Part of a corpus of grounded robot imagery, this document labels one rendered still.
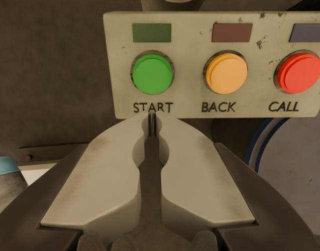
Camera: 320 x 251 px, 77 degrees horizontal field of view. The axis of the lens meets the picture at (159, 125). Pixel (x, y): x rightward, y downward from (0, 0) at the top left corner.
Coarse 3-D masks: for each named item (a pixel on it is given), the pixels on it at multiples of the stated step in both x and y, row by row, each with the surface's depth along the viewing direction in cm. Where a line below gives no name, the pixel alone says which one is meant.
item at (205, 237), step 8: (200, 232) 5; (208, 232) 5; (80, 240) 5; (88, 240) 5; (96, 240) 5; (200, 240) 5; (208, 240) 5; (216, 240) 5; (80, 248) 5; (88, 248) 5; (96, 248) 5; (104, 248) 5; (192, 248) 5; (200, 248) 5; (208, 248) 5; (216, 248) 5
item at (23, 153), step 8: (56, 144) 83; (64, 144) 82; (72, 144) 82; (24, 152) 82; (32, 152) 82; (40, 152) 82; (48, 152) 82; (56, 152) 82; (64, 152) 82; (24, 160) 83; (32, 160) 83; (40, 160) 83
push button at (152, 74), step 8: (144, 56) 19; (152, 56) 19; (160, 56) 19; (136, 64) 20; (144, 64) 19; (152, 64) 19; (160, 64) 19; (168, 64) 20; (136, 72) 20; (144, 72) 20; (152, 72) 20; (160, 72) 20; (168, 72) 20; (136, 80) 20; (144, 80) 20; (152, 80) 20; (160, 80) 20; (168, 80) 20; (144, 88) 20; (152, 88) 20; (160, 88) 20
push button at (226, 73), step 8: (224, 56) 19; (232, 56) 19; (216, 64) 19; (224, 64) 19; (232, 64) 19; (240, 64) 19; (208, 72) 20; (216, 72) 20; (224, 72) 20; (232, 72) 20; (240, 72) 20; (208, 80) 20; (216, 80) 20; (224, 80) 20; (232, 80) 20; (240, 80) 20; (216, 88) 21; (224, 88) 21; (232, 88) 21
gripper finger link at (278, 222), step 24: (216, 144) 9; (240, 168) 8; (240, 192) 7; (264, 192) 7; (264, 216) 6; (288, 216) 6; (240, 240) 5; (264, 240) 5; (288, 240) 5; (312, 240) 5
